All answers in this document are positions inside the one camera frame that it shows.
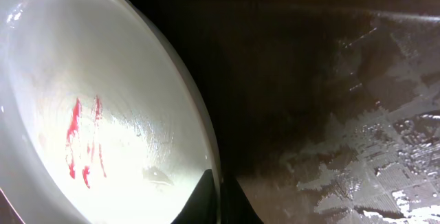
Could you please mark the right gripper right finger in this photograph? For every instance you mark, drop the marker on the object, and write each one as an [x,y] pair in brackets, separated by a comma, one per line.
[235,206]

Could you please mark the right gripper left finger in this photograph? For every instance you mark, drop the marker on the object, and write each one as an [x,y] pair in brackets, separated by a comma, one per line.
[201,207]

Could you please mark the pale green stained plate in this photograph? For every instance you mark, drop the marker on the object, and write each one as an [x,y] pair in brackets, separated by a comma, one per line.
[101,121]

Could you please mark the large brown serving tray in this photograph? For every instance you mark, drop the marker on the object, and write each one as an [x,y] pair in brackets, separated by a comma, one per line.
[325,111]

